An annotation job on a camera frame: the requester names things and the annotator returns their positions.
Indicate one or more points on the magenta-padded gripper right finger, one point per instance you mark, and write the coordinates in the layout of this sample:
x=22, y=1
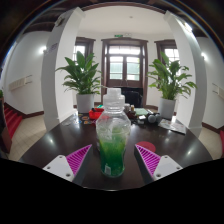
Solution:
x=163, y=166

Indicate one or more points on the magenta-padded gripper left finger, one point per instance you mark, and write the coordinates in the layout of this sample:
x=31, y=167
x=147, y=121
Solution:
x=63, y=166

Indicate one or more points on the clear bottle with green drink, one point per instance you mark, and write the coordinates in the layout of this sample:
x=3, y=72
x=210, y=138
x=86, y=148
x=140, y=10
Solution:
x=113, y=133

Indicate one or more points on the printed magazine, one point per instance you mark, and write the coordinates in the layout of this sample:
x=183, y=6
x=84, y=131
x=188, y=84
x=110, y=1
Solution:
x=172, y=126

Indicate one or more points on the grey microphone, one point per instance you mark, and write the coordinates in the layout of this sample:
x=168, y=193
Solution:
x=151, y=119
x=159, y=118

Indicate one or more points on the green book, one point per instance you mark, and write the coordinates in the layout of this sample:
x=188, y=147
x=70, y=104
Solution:
x=141, y=111

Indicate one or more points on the red plastic box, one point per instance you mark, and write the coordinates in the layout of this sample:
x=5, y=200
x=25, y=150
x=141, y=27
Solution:
x=95, y=114

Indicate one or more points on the tray with small jars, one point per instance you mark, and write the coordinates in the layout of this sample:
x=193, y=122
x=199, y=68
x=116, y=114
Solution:
x=128, y=110

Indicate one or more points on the red stairs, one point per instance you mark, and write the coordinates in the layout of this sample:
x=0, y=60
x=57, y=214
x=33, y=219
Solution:
x=12, y=120

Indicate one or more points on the potted plant with tall leaves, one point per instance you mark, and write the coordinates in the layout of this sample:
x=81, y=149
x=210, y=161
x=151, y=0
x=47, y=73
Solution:
x=170, y=80

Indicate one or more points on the potted plant with short leaves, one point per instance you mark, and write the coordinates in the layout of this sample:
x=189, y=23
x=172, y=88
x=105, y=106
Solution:
x=81, y=76

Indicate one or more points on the brown wooden glazed door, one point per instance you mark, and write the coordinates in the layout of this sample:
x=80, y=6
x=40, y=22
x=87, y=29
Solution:
x=125, y=66

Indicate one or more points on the brown framed window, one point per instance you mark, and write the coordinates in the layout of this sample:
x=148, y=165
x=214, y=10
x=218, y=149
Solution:
x=80, y=50
x=171, y=53

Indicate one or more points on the green exit sign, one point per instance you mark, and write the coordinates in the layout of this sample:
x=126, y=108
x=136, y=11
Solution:
x=118, y=35

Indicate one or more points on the white wall heater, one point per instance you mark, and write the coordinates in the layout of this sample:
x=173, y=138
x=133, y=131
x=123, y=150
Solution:
x=20, y=83
x=219, y=90

